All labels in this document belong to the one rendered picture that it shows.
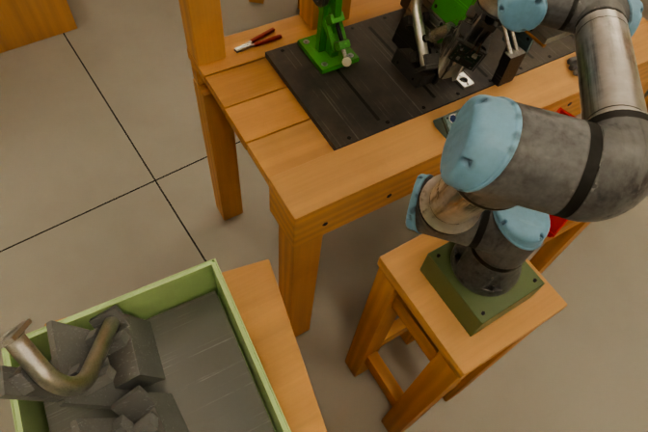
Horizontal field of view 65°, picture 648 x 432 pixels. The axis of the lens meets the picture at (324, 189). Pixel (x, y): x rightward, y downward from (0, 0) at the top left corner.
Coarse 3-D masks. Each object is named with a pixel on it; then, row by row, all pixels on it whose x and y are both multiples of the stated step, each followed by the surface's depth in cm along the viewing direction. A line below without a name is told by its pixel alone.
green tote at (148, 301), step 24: (216, 264) 107; (144, 288) 103; (168, 288) 106; (192, 288) 111; (216, 288) 116; (96, 312) 100; (144, 312) 109; (240, 336) 103; (48, 360) 105; (264, 384) 94; (24, 408) 91
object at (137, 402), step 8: (128, 392) 92; (136, 392) 91; (144, 392) 92; (120, 400) 92; (128, 400) 91; (136, 400) 92; (144, 400) 92; (152, 400) 93; (112, 408) 91; (120, 408) 91; (128, 408) 92; (136, 408) 92; (144, 408) 93; (128, 416) 92; (136, 416) 93
